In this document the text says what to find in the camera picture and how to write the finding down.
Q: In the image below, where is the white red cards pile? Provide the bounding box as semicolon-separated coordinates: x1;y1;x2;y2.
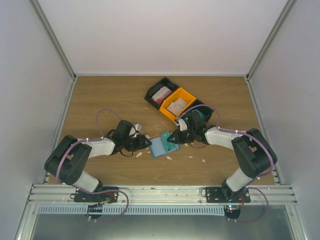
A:
167;98;188;116

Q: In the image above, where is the left black bin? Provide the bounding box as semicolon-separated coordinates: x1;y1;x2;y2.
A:
144;77;180;110

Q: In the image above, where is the aluminium front rail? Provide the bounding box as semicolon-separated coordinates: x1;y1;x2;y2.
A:
26;184;298;206

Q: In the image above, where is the yellow bin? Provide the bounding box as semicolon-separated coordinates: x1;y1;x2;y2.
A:
159;87;196;122

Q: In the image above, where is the right black bin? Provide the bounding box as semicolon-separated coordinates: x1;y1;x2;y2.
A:
183;99;214;122

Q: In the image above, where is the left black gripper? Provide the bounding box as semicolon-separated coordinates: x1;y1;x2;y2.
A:
122;134;152;152

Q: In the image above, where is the black bin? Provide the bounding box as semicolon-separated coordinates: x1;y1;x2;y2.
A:
183;99;214;122
144;77;180;110

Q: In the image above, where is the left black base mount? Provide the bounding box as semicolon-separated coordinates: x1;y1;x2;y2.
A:
70;186;119;204

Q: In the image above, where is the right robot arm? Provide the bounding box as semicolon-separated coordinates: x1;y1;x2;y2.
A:
167;111;278;203

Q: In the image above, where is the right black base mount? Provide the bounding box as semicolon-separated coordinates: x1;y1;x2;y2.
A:
200;186;251;204

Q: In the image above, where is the blue card holder wallet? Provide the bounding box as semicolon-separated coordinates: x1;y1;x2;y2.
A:
148;131;181;159

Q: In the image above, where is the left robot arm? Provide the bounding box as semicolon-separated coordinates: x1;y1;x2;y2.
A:
44;120;152;202

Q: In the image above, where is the teal cards stack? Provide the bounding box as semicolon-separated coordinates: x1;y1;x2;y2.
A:
194;109;206;121

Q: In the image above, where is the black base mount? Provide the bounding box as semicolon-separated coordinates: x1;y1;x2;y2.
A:
200;186;251;204
70;186;119;204

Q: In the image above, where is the red white cards stack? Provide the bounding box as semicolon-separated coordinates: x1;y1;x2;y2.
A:
151;86;172;105

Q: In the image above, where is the grey slotted cable duct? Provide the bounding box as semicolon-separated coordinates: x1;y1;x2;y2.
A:
38;204;225;216

